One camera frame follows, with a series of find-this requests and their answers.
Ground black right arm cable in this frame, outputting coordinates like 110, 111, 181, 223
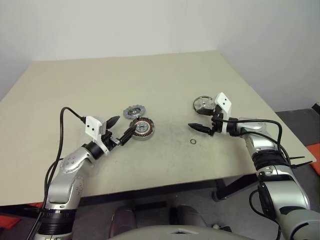
220, 118, 288, 240

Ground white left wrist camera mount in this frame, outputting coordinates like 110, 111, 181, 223
83, 115, 111, 156

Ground black metal table leg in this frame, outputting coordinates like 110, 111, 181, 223
212, 174, 259, 202

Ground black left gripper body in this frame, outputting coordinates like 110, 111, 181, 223
101, 130, 124, 152

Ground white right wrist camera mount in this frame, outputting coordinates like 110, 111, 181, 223
214, 92, 233, 136

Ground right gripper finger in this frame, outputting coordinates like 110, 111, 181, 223
187, 122, 212, 135
197, 107, 215, 117

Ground small white caster wheel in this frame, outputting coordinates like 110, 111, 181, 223
211, 223, 232, 232

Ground silver spoked motor rotor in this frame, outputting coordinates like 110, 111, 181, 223
192, 95, 217, 116

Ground silver motor body copper windings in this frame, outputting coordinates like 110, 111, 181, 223
129, 117, 156, 141

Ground grey motor cover circuit board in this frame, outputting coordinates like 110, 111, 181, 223
123, 105, 147, 120

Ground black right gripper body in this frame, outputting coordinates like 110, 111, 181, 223
209, 105, 227, 137

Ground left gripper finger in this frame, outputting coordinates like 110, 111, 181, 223
105, 116, 121, 130
118, 125, 138, 147

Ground dark maroon rounded shape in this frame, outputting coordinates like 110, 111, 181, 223
110, 205, 137, 236

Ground grey robot torso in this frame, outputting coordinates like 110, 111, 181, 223
116, 223, 242, 240

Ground black table frame rail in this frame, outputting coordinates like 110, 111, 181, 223
79, 178, 219, 201

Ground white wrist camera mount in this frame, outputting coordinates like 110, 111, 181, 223
83, 115, 111, 156
214, 92, 233, 136

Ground red fabric item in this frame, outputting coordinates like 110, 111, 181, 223
0, 201, 44, 229
306, 143, 320, 174

